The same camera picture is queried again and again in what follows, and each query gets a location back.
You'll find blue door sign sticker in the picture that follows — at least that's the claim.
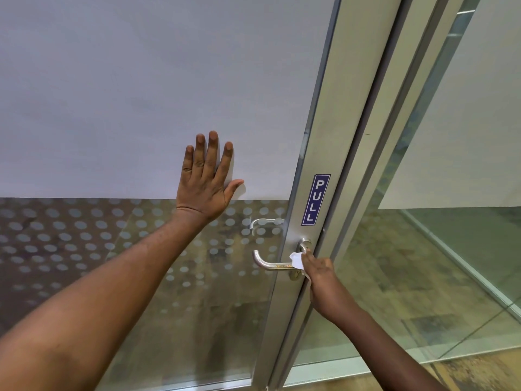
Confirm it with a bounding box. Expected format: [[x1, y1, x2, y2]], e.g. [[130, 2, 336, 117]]
[[301, 174, 331, 227]]

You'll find aluminium door frame post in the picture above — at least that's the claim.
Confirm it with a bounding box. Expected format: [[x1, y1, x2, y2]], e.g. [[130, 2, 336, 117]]
[[274, 0, 469, 391]]

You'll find glass partition panel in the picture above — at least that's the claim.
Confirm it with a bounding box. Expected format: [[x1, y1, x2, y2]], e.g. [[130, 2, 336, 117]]
[[291, 0, 521, 377]]

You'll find person's left hand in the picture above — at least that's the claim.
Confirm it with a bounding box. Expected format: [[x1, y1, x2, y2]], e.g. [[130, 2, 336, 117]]
[[175, 130, 245, 225]]

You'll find silver door handle behind glass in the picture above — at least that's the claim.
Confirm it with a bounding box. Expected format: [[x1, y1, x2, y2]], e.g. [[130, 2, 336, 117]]
[[249, 217, 285, 237]]

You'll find frosted glass door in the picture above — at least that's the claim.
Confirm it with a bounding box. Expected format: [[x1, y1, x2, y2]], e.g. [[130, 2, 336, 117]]
[[0, 0, 404, 391]]

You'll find person's left forearm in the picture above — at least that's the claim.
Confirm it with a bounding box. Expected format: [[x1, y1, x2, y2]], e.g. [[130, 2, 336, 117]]
[[0, 206, 211, 391]]

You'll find silver lever door handle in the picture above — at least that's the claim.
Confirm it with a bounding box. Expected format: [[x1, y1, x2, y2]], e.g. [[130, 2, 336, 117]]
[[253, 238, 313, 280]]

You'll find person's right hand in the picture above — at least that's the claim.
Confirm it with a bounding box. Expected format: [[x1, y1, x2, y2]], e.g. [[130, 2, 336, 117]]
[[300, 248, 350, 319]]

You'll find person's right forearm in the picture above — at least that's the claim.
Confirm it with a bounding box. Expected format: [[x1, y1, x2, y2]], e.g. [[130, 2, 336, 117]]
[[322, 299, 449, 391]]

